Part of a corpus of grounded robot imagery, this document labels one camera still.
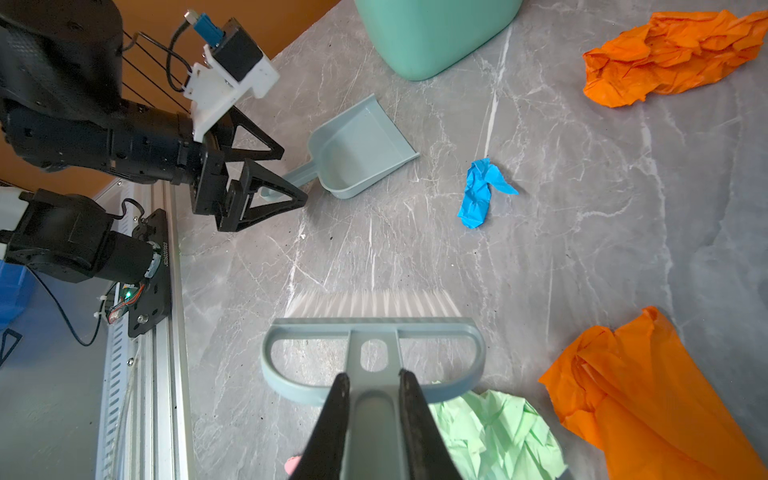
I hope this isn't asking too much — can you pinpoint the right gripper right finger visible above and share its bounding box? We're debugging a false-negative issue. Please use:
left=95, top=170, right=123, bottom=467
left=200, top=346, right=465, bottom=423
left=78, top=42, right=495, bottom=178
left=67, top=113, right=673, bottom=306
left=399, top=369, right=462, bottom=480

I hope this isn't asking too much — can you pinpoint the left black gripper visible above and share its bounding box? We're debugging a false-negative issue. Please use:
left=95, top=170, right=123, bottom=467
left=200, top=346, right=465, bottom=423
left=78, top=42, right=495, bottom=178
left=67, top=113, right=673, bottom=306
left=189, top=107, right=308, bottom=233

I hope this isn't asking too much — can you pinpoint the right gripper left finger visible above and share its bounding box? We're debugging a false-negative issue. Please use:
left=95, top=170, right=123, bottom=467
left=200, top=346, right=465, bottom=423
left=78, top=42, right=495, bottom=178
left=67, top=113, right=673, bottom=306
left=290, top=373, right=350, bottom=480

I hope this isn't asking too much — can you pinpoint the grey-blue dustpan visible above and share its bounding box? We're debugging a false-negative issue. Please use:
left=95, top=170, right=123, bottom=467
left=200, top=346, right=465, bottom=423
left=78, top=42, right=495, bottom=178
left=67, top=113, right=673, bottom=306
left=283, top=94, right=419, bottom=200

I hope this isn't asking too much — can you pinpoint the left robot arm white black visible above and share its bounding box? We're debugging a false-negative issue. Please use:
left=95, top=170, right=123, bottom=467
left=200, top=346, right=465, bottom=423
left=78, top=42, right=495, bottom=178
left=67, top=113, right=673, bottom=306
left=1, top=1, right=307, bottom=284

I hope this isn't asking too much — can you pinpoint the pink paper scrap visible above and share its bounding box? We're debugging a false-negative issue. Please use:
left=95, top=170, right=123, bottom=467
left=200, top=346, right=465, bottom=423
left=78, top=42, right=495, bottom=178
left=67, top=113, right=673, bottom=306
left=284, top=456, right=301, bottom=476

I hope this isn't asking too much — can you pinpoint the light green paper scrap near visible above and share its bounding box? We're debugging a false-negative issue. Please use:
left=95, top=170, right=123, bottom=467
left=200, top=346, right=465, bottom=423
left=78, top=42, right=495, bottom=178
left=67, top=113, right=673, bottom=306
left=429, top=390, right=567, bottom=479

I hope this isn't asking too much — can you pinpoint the orange paper scrap centre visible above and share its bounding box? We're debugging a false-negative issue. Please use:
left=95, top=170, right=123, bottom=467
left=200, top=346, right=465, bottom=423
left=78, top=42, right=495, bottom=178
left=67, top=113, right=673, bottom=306
left=539, top=306, right=767, bottom=479

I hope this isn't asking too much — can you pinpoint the orange paper scrap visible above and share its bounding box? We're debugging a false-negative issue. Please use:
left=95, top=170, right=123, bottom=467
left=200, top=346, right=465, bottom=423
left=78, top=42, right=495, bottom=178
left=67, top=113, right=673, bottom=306
left=539, top=306, right=767, bottom=479
left=583, top=10, right=767, bottom=108

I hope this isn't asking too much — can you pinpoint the green trash bin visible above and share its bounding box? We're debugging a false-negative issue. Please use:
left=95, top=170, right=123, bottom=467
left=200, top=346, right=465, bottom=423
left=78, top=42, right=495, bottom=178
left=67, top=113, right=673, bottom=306
left=355, top=0, right=522, bottom=81

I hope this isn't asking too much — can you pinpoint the small blue paper scrap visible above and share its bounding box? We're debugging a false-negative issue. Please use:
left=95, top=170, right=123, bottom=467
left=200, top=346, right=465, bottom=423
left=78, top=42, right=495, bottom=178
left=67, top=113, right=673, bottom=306
left=457, top=158, right=519, bottom=229

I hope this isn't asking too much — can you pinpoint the orange paper scrap far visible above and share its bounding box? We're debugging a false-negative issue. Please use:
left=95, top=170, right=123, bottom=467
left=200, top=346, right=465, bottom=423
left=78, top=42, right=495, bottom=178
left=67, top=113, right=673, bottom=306
left=583, top=10, right=767, bottom=108

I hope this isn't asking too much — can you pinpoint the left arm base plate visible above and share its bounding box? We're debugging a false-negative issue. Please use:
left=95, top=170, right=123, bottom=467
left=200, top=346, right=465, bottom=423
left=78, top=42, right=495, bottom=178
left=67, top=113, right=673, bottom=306
left=126, top=208, right=172, bottom=338

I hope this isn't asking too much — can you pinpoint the aluminium mounting rail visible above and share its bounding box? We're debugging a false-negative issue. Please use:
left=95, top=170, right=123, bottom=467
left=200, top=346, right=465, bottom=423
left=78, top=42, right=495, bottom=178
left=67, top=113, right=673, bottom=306
left=94, top=180, right=196, bottom=479

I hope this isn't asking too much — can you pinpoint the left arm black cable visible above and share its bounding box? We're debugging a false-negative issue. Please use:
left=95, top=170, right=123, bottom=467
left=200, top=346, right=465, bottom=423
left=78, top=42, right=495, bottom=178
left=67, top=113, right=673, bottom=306
left=23, top=197, right=145, bottom=348

